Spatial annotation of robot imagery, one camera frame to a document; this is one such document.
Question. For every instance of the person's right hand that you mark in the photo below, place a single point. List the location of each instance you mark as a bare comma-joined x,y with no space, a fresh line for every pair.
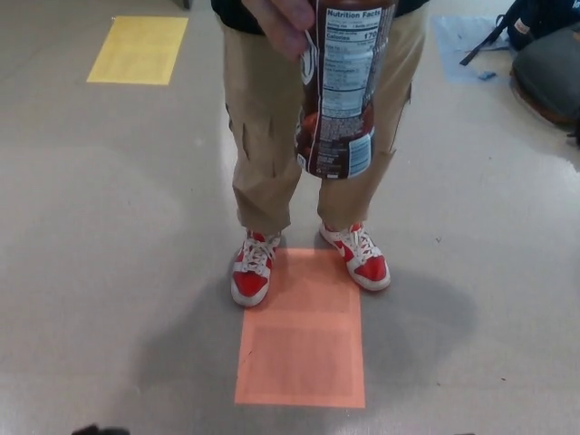
283,22

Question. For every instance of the orange paper sheet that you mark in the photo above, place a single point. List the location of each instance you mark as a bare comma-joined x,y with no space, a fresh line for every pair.
301,335

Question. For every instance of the black backpack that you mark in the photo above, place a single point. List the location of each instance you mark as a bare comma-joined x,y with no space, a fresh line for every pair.
544,18

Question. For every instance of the blue paper sheet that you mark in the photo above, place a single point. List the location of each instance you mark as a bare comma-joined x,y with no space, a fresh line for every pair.
457,50

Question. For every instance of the person in khaki pants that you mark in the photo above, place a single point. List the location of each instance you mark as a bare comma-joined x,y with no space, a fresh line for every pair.
258,136

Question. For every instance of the blue tape scrap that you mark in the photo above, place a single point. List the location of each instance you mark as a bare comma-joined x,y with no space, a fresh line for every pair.
487,75

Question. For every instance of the person's red white sneaker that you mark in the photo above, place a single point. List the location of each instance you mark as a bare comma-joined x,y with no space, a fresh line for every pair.
251,281
369,267

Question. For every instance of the person's left red white sneaker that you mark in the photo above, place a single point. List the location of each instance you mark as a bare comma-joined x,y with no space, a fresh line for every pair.
369,267

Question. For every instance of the black shirt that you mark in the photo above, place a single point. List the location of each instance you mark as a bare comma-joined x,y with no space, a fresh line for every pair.
235,18

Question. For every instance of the yellow paper sheet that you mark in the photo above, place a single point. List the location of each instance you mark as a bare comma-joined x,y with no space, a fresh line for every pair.
138,50

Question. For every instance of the person's right red white sneaker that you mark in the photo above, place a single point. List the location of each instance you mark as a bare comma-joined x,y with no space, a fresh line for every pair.
251,281

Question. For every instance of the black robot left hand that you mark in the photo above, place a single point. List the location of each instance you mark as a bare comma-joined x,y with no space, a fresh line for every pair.
102,430

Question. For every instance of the grey cushion with brown base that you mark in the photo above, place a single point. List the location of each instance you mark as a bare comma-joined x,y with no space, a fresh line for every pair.
548,77

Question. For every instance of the brown protein shake bottle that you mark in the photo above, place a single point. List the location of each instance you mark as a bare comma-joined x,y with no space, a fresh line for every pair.
344,90

